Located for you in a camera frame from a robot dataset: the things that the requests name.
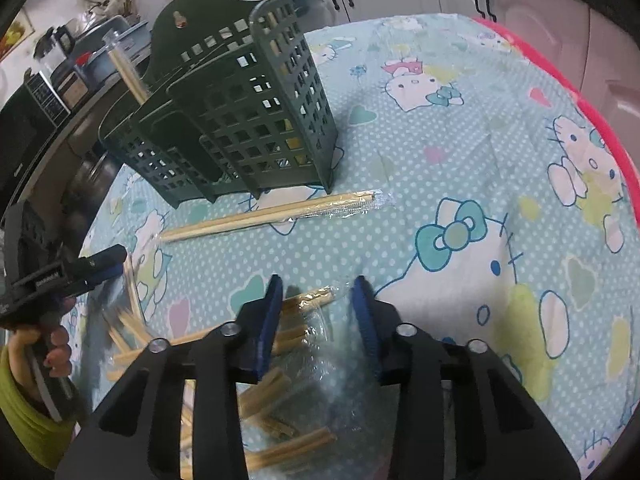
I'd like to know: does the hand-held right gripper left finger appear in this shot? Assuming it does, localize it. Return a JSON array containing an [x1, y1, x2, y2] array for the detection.
[[55, 275, 284, 480]]

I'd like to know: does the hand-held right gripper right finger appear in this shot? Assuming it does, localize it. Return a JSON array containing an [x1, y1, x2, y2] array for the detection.
[[350, 275, 583, 480]]

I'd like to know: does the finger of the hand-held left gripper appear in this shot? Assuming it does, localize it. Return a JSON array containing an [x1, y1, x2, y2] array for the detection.
[[60, 264, 126, 297], [70, 244, 128, 276]]

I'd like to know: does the pile of chopsticks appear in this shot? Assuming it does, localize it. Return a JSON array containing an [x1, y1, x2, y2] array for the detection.
[[102, 255, 341, 480]]

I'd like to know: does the wooden chopsticks pair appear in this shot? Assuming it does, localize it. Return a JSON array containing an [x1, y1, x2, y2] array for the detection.
[[159, 189, 397, 244], [106, 32, 150, 103]]

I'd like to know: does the green plastic utensil holder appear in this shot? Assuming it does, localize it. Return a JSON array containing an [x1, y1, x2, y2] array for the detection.
[[97, 0, 346, 211]]

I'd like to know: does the person's left hand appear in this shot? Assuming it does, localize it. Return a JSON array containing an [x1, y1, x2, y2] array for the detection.
[[7, 297, 78, 403]]

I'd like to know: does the dark metal pot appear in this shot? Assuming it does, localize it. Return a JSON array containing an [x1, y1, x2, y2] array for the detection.
[[64, 154, 117, 233]]

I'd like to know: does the black microwave oven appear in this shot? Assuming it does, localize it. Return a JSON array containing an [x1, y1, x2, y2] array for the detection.
[[0, 72, 71, 201]]

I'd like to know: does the cartoon cat printed tablecloth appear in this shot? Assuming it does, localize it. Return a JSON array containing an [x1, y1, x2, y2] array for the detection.
[[70, 12, 631, 480]]

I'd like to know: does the black blender jar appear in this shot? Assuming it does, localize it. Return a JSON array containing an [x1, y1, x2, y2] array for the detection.
[[37, 25, 74, 77]]

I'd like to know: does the blue plastic basin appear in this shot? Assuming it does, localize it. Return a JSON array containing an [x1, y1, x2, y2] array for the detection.
[[75, 15, 152, 82]]

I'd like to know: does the framed fruit wall picture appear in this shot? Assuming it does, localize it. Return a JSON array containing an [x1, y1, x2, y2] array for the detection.
[[0, 10, 35, 61]]

